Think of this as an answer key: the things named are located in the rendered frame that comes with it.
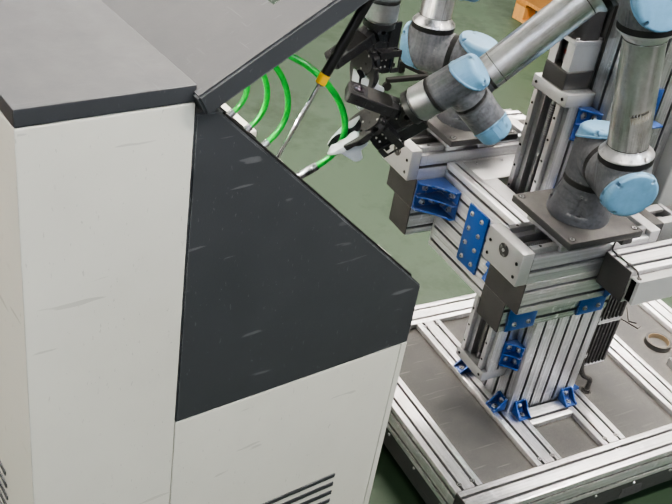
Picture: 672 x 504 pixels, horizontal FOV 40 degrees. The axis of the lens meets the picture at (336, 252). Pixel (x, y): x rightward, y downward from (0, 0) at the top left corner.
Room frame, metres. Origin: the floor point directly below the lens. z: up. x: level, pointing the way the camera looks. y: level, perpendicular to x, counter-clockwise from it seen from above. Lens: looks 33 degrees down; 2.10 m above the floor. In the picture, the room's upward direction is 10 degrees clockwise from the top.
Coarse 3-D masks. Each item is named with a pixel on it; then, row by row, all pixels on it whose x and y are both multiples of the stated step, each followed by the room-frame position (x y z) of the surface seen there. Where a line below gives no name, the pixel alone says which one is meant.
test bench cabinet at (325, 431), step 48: (288, 384) 1.46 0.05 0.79; (336, 384) 1.54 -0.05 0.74; (384, 384) 1.64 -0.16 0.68; (192, 432) 1.32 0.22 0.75; (240, 432) 1.39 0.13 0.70; (288, 432) 1.47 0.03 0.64; (336, 432) 1.56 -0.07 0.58; (384, 432) 1.66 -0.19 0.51; (192, 480) 1.32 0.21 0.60; (240, 480) 1.40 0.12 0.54; (288, 480) 1.49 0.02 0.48; (336, 480) 1.58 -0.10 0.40
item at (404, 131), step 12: (408, 108) 1.70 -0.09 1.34; (360, 120) 1.75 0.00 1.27; (372, 120) 1.72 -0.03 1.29; (384, 120) 1.71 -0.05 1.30; (396, 120) 1.72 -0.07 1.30; (408, 120) 1.73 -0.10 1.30; (420, 120) 1.71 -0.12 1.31; (384, 132) 1.71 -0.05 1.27; (396, 132) 1.73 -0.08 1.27; (408, 132) 1.73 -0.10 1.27; (372, 144) 1.72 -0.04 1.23; (384, 144) 1.73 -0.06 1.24; (396, 144) 1.71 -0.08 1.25; (384, 156) 1.72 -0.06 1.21
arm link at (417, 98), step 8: (408, 88) 1.74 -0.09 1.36; (416, 88) 1.72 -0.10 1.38; (408, 96) 1.71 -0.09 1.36; (416, 96) 1.70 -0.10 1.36; (424, 96) 1.70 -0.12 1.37; (416, 104) 1.70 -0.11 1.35; (424, 104) 1.69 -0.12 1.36; (432, 104) 1.76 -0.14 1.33; (416, 112) 1.69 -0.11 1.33; (424, 112) 1.69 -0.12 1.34; (432, 112) 1.70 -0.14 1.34; (440, 112) 1.71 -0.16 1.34; (424, 120) 1.71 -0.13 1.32
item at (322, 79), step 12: (372, 0) 1.51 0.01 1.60; (360, 12) 1.50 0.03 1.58; (348, 24) 1.50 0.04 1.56; (348, 36) 1.49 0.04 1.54; (336, 48) 1.49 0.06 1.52; (336, 60) 1.48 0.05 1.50; (324, 72) 1.48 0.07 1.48; (324, 84) 1.47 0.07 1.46; (312, 96) 1.47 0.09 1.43; (300, 120) 1.46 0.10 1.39; (276, 156) 1.44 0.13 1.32
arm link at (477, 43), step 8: (464, 32) 2.38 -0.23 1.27; (472, 32) 2.40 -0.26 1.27; (456, 40) 2.37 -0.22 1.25; (464, 40) 2.35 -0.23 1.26; (472, 40) 2.35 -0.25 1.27; (480, 40) 2.36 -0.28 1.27; (488, 40) 2.38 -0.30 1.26; (448, 48) 2.35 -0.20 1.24; (456, 48) 2.34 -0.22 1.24; (464, 48) 2.33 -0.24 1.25; (472, 48) 2.32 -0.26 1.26; (480, 48) 2.32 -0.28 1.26; (488, 48) 2.33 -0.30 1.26; (448, 56) 2.34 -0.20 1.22; (456, 56) 2.33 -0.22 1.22
